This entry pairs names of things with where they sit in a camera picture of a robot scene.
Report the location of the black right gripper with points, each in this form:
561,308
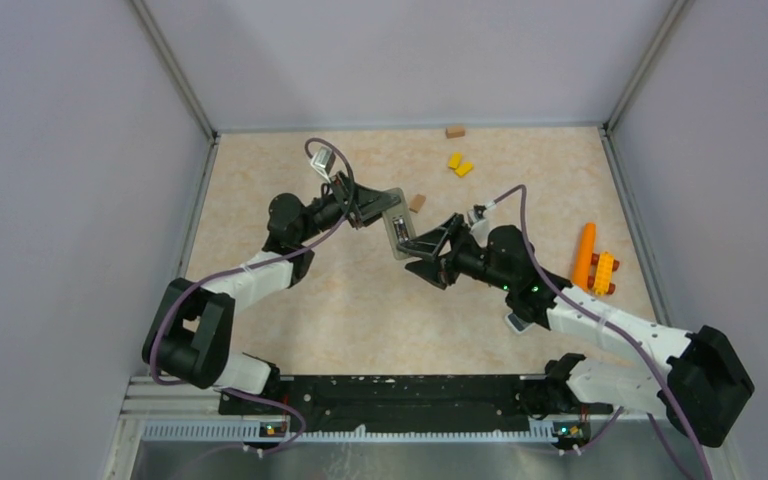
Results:
438,273

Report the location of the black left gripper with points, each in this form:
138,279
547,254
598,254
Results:
363,203

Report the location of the grey remote control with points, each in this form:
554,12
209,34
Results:
398,224

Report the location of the white remote control with buttons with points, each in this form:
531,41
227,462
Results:
517,325

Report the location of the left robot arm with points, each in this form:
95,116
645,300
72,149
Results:
190,336

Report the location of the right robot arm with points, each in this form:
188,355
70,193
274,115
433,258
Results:
696,379

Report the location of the tan wooden block right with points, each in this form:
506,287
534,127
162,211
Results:
416,203

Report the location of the tan wooden block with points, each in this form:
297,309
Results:
455,131
416,203

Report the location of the yellow block right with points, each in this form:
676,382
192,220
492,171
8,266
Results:
463,169

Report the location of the yellow block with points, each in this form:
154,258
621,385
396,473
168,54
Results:
463,169
454,160

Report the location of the yellow block left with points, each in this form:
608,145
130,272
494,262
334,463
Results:
454,160

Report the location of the tan wooden block far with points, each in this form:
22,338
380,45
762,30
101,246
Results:
455,131

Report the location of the orange toy carrot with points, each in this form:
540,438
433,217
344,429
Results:
583,260

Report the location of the orange toy brick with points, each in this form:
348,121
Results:
600,281

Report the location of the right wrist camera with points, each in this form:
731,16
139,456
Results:
476,217

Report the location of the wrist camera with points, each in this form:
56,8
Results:
476,217
322,163

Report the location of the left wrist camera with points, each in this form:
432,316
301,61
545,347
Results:
322,163

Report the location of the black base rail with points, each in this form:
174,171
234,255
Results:
416,404

